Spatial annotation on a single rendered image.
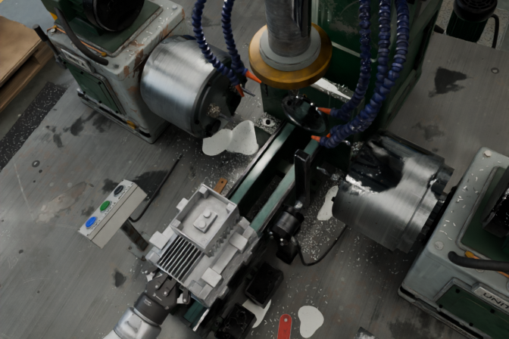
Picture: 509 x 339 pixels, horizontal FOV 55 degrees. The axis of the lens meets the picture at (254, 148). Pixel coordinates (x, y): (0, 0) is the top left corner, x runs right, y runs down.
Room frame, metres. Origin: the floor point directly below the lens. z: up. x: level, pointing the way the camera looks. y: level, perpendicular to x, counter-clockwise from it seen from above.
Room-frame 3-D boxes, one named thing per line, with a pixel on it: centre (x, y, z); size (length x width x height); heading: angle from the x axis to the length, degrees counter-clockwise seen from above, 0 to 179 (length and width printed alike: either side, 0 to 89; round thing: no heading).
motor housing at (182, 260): (0.40, 0.16, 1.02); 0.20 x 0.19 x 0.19; 136
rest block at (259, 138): (0.79, -0.05, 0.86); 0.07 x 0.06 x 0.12; 46
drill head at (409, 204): (0.44, -0.32, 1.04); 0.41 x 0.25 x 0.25; 46
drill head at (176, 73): (0.91, 0.17, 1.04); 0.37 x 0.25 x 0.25; 46
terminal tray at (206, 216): (0.43, 0.14, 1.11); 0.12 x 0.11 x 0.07; 136
